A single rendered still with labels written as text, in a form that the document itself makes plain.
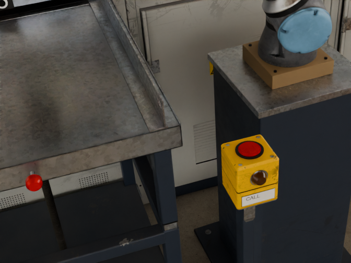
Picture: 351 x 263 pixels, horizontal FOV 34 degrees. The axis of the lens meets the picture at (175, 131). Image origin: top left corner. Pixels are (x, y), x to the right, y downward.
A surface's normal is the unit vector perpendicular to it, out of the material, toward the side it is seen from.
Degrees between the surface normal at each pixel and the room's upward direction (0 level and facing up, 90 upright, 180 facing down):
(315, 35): 98
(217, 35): 90
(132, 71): 0
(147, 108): 0
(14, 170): 90
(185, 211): 0
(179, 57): 90
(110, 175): 90
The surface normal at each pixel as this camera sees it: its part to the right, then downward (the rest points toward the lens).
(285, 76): 0.33, 0.55
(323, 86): -0.07, -0.80
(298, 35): 0.08, 0.70
